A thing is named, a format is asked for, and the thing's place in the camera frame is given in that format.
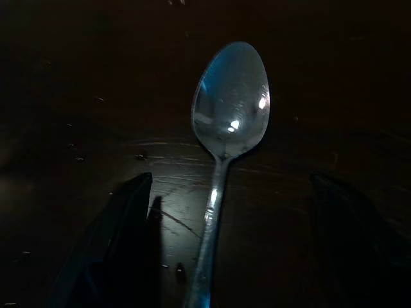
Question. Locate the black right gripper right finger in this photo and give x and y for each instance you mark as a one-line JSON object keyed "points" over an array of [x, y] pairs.
{"points": [[350, 240]]}

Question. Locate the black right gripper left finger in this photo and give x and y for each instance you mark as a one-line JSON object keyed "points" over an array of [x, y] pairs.
{"points": [[106, 256]]}

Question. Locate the silver metal spoon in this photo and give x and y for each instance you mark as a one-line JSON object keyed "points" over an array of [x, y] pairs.
{"points": [[231, 106]]}

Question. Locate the dark wooden table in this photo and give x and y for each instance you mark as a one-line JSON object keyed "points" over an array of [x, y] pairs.
{"points": [[64, 80]]}

